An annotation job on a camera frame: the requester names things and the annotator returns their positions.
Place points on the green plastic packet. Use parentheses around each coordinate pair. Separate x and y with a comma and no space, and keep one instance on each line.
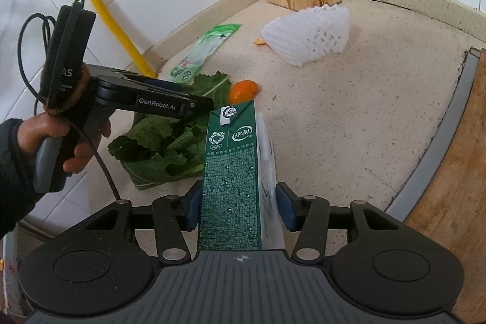
(205,47)

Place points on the curled orange peel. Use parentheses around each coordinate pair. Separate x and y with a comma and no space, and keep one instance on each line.
(243,90)

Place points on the dark green vegetable leaves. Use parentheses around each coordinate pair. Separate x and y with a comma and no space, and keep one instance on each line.
(159,157)

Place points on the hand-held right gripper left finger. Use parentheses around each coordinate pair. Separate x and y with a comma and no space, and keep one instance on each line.
(193,210)

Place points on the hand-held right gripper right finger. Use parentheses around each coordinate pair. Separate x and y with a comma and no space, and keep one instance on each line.
(285,208)

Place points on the person's left forearm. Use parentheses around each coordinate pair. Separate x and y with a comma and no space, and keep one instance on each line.
(15,179)

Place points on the large white foam net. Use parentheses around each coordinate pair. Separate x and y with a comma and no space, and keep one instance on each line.
(311,35)

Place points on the small pale orange peel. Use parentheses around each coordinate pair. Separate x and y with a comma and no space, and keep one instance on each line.
(258,41)

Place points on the yellow pipe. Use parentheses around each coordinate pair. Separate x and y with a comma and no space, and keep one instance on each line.
(95,1)

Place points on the wooden cutting board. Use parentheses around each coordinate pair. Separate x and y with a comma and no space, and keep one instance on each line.
(455,195)

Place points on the person's left hand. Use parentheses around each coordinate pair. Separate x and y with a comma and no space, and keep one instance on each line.
(38,130)

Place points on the green white milk carton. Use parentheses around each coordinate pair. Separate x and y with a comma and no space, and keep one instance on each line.
(231,176)

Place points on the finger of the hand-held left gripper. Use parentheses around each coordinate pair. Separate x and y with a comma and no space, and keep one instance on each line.
(201,106)
(159,85)

